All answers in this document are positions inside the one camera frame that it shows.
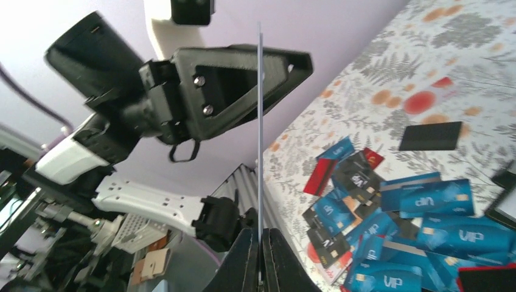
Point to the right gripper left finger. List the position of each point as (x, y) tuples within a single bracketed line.
[(239, 270)]

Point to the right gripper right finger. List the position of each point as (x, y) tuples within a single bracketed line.
[(281, 269)]

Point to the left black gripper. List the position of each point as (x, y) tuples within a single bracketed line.
[(218, 85)]

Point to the black leather card holder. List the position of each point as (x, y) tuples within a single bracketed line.
[(502, 208)]

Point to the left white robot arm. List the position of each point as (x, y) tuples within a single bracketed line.
[(80, 172)]

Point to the blue VIP card lower left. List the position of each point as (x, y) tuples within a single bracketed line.
[(333, 213)]

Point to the red card far left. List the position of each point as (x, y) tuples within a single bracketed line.
[(320, 176)]

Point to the black VIP card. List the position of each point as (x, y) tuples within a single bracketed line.
[(355, 176)]

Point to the floral table mat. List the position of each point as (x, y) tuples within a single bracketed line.
[(435, 62)]

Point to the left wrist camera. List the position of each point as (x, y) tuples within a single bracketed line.
[(175, 24)]

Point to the aluminium rail frame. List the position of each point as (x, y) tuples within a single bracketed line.
[(244, 181)]

